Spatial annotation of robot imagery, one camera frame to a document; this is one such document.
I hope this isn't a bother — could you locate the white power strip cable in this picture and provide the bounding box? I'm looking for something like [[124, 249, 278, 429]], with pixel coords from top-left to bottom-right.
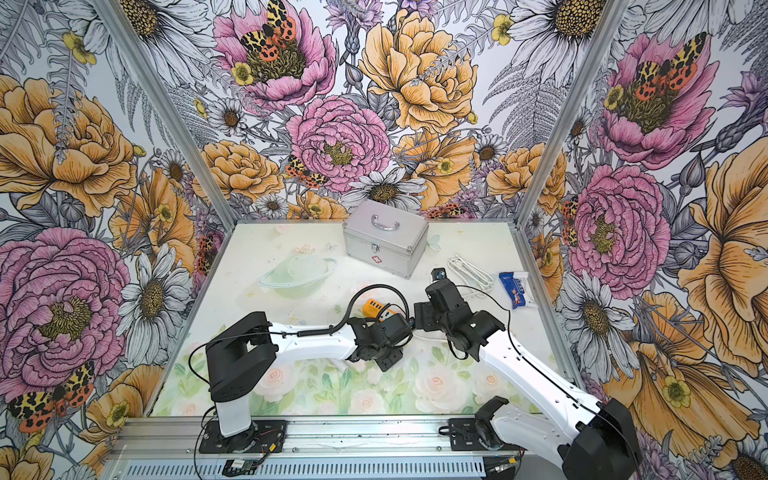
[[446, 253, 511, 301]]

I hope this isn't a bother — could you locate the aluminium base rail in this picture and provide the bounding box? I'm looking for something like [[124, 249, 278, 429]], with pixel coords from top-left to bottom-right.
[[101, 413, 577, 480]]

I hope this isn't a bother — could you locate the clear green plastic bowl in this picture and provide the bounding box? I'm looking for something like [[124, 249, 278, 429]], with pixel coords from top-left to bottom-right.
[[258, 254, 338, 299]]

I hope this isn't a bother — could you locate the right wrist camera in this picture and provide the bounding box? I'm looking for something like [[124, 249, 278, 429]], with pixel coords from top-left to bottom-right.
[[430, 267, 447, 282]]

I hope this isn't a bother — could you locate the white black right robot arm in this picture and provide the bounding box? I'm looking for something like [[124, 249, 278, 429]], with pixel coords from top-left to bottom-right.
[[416, 278, 642, 479]]

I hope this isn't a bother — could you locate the blue snack packet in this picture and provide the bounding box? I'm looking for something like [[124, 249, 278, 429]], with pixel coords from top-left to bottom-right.
[[498, 271, 535, 309]]

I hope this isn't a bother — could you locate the orange power strip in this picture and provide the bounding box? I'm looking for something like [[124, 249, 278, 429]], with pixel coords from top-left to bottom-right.
[[362, 299, 395, 321]]

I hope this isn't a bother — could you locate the silver aluminium first aid case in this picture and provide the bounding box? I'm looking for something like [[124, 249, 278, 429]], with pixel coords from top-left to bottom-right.
[[342, 200, 429, 279]]

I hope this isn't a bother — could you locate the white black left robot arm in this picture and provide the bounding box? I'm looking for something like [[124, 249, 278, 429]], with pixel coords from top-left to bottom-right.
[[201, 284, 413, 438]]

